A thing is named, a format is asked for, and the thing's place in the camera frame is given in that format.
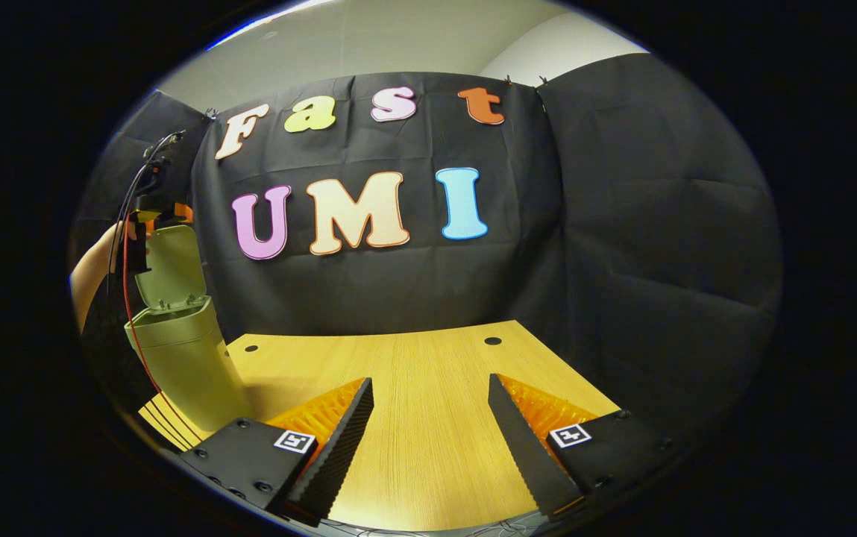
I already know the black backdrop cloth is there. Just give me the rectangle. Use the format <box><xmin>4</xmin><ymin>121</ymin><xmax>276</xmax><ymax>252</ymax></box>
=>
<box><xmin>69</xmin><ymin>52</ymin><xmax>784</xmax><ymax>467</ymax></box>

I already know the wooden desktop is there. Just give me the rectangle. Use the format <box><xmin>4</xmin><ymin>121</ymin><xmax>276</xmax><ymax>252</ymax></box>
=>
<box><xmin>137</xmin><ymin>321</ymin><xmax>621</xmax><ymax>533</ymax></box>

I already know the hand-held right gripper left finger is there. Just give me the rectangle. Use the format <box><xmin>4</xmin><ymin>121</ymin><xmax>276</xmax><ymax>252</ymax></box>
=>
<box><xmin>178</xmin><ymin>377</ymin><xmax>376</xmax><ymax>524</ymax></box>

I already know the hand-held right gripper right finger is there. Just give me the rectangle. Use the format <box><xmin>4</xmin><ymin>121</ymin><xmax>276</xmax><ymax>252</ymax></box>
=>
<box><xmin>487</xmin><ymin>373</ymin><xmax>677</xmax><ymax>521</ymax></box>

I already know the green desktop garbage bin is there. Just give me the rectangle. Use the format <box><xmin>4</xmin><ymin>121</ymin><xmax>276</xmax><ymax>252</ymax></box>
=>
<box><xmin>124</xmin><ymin>224</ymin><xmax>251</xmax><ymax>435</ymax></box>

